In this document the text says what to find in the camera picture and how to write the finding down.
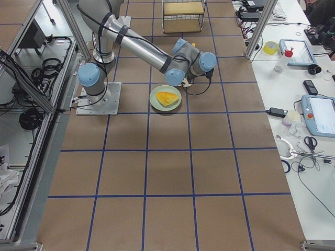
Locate white two-slot toaster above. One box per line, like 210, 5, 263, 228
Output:
179, 77, 194, 87

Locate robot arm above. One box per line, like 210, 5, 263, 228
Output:
77, 1, 217, 105

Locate light green plate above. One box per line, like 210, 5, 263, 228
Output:
149, 85, 182, 111

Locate triangular orange bread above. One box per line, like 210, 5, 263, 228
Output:
155, 92, 179, 106

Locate black power adapter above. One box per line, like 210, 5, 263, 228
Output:
266, 107, 288, 118

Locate white paper cup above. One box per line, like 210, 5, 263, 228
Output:
282, 110, 301, 127

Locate bottle with red cap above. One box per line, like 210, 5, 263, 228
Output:
274, 48, 293, 73

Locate yellow tape roll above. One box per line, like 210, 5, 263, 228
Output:
263, 41, 278, 55

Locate black scissors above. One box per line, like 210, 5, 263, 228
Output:
304, 136, 318, 153

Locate teach pendant near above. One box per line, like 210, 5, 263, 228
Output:
301, 95, 335, 138

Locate teach pendant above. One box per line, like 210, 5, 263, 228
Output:
279, 39, 317, 66
301, 95, 335, 138

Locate teach pendant far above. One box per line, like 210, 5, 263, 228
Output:
279, 39, 317, 66

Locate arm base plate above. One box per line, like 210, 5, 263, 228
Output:
75, 82, 122, 116

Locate wire basket with wooden shelf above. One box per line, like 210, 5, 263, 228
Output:
162, 0, 207, 33

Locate aluminium frame post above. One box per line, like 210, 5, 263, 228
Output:
244, 0, 277, 60

